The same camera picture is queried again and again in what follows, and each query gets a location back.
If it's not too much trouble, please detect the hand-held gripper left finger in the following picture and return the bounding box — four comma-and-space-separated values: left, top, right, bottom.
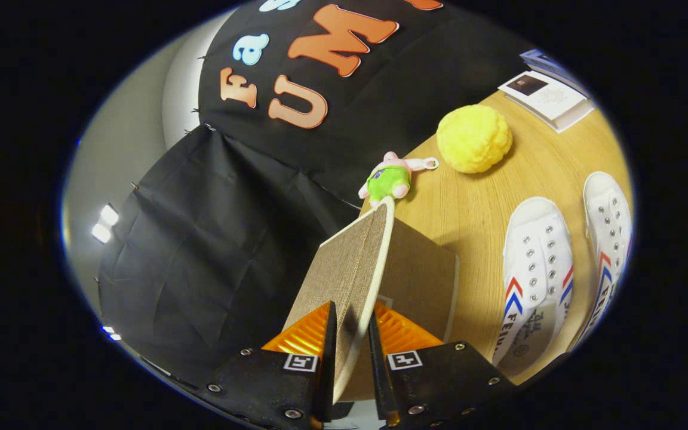
201, 300, 337, 430

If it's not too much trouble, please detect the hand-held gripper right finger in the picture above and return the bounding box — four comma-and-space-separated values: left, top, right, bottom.
369, 302, 518, 430

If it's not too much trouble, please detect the brown fabric storage box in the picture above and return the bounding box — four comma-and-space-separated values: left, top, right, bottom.
282, 197, 459, 402

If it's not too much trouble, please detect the white canvas shoe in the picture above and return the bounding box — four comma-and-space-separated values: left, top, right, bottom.
571, 172, 632, 350
492, 197, 575, 366

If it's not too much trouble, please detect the black backdrop cloth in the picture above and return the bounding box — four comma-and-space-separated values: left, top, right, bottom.
98, 0, 539, 383

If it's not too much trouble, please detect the yellow plush ball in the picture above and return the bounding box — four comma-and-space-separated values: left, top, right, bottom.
437, 105, 513, 174

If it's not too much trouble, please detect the large ceiling light panel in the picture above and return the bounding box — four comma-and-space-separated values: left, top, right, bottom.
91, 204, 119, 244

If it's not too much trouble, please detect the white paperback book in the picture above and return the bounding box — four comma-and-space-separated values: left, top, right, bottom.
498, 71, 595, 133

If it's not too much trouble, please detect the blue cover book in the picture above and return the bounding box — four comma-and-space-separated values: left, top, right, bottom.
520, 49, 589, 96

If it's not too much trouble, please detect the pink green plush toy keychain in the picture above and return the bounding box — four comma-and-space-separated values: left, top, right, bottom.
358, 152, 439, 208

